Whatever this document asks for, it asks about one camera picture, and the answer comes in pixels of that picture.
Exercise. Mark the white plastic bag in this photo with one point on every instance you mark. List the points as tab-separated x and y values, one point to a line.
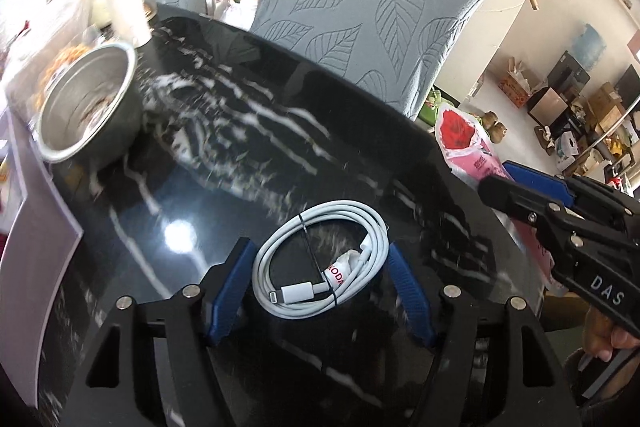
235	14

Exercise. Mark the white paper roll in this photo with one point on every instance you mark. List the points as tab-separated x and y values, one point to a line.
127	7

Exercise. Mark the pink flower packet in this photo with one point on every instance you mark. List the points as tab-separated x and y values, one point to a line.
475	152

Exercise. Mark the lilac gift box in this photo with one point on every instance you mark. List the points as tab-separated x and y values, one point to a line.
40	217

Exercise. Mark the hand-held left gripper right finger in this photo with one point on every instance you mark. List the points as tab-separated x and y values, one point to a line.
412	302

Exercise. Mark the clear bag of yellow snacks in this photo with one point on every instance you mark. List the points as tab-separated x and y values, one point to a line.
60	57

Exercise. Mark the orange printed cardboard box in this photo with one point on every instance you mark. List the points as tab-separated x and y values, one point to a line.
517	92

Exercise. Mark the person's right hand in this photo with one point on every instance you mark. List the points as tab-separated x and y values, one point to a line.
600	339

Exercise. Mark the black flat panel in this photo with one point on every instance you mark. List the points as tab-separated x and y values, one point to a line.
570	72

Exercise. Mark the green shoe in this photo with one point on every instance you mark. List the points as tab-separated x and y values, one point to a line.
432	107

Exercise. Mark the metal bowl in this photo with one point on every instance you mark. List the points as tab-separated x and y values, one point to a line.
100	127

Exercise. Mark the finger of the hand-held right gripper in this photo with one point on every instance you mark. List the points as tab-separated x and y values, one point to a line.
540	184
515	199

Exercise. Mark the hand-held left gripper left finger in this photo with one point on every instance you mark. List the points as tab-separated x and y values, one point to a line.
230	297

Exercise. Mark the brown shoe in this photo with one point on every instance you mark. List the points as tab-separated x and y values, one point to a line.
490	119
498	133

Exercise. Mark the white cabinet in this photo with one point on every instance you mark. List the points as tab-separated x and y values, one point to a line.
500	32

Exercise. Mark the white cardboard box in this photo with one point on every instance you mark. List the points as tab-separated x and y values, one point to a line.
570	152

